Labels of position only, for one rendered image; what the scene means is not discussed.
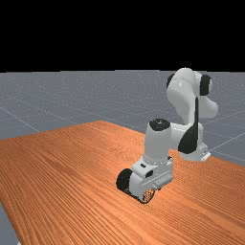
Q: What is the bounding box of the dark mesh holder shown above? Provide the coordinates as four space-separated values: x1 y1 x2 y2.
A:
116 167 157 206

